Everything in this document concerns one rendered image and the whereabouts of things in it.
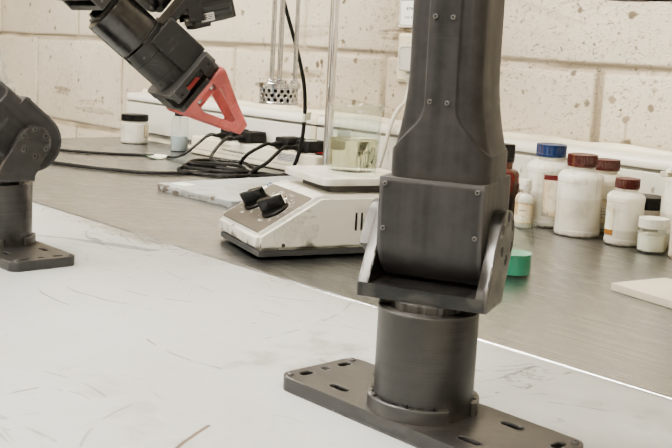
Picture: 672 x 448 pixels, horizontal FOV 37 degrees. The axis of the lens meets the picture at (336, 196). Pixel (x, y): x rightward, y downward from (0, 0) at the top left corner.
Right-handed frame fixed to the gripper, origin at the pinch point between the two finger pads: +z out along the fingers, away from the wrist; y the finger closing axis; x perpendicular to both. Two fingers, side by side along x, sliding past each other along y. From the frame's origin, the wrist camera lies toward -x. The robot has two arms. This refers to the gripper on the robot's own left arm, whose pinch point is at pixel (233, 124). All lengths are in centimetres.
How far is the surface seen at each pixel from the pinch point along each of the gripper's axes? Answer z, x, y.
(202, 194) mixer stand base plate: 12.6, 6.1, 28.5
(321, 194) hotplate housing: 9.2, 1.1, -11.7
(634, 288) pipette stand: 31.4, -9.1, -36.1
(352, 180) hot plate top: 10.9, -2.3, -12.1
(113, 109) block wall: 20, -6, 141
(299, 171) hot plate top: 8.1, -0.2, -5.3
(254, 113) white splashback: 28, -18, 80
